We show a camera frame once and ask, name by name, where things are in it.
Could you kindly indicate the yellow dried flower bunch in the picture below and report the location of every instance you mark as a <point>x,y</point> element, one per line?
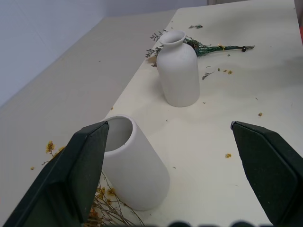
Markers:
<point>106,208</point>

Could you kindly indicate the white bottle-neck ceramic vase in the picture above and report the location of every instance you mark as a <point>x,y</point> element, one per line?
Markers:
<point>178,75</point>

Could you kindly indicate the green-stemmed dried flower bunch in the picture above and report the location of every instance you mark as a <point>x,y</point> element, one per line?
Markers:
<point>206,48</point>

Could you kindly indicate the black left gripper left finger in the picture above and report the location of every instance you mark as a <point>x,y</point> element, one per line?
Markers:
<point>59,179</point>

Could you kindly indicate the small grey dried twig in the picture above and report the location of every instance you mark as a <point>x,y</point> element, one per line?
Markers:
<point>207,75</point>

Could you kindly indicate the white wide-mouth ceramic vase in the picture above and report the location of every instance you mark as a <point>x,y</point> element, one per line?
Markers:
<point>137,170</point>

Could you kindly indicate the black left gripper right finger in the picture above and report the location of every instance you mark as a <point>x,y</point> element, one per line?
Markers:
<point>270,170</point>

